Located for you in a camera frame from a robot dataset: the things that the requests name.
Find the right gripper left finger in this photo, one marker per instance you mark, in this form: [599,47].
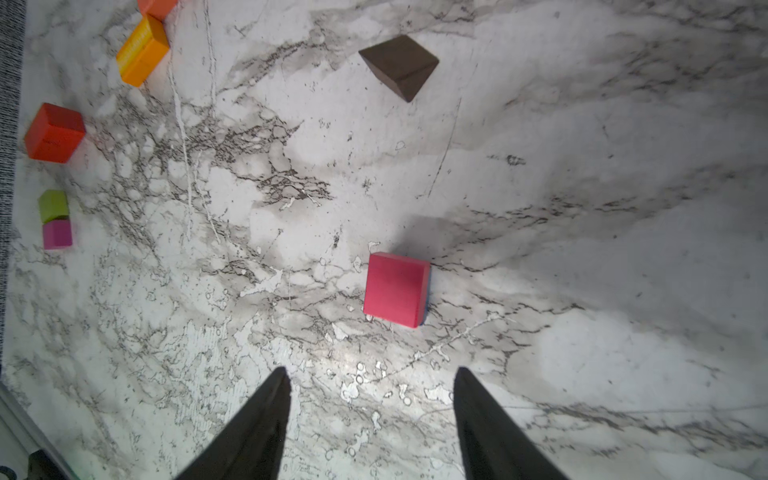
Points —
[251,445]

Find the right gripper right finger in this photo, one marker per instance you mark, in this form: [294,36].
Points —
[492,445]

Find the pink wood block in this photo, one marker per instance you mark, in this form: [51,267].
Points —
[395,288]

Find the green wood block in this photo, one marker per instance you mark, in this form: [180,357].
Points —
[53,205]

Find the blue wood block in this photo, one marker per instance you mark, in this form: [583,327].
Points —
[426,303]

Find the purple wood block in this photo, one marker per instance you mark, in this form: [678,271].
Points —
[57,234]

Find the red rectangular wood block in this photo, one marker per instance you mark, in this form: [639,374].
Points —
[54,134]

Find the dark brown triangular block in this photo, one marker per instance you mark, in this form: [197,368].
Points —
[401,64]

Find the yellow orange supermarket block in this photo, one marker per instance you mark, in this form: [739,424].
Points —
[142,51]

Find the orange-red wood block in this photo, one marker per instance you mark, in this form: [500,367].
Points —
[158,9]

